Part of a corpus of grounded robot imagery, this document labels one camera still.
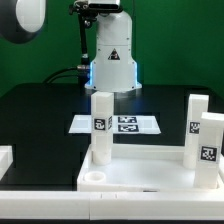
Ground white desk top tray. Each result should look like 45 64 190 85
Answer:
77 143 224 193

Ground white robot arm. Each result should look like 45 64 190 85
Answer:
85 0 142 93

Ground paper sheet with markers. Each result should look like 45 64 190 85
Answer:
69 115 161 135

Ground white left fence block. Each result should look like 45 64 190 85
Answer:
0 146 13 180

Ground white front fence bar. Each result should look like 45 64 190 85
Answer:
0 191 224 220

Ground black cables at base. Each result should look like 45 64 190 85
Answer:
43 66 84 84

